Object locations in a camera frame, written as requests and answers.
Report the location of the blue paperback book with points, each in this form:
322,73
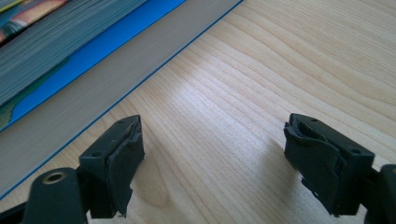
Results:
93,87

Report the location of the red and blue illustrated book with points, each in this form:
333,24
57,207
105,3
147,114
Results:
62,40

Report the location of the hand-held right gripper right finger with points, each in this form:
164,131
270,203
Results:
323,161

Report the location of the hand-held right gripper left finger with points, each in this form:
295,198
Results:
121,168

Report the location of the yellow book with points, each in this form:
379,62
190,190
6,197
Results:
7,3

